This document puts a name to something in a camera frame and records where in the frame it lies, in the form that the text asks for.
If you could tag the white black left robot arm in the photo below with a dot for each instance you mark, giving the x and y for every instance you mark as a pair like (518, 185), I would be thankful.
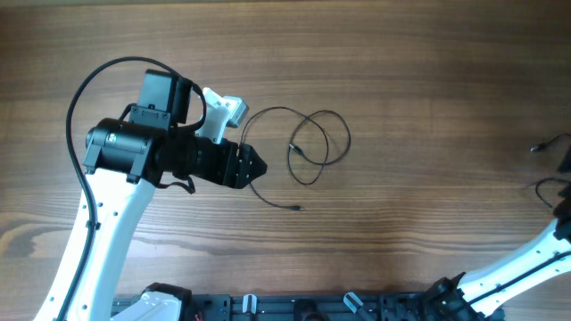
(174, 127)

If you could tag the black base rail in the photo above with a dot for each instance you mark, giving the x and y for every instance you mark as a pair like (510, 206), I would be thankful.
(386, 307)

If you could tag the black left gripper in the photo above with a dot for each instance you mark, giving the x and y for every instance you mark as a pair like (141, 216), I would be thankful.
(227, 152)

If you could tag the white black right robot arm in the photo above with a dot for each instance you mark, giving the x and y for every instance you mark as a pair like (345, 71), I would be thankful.
(477, 294)

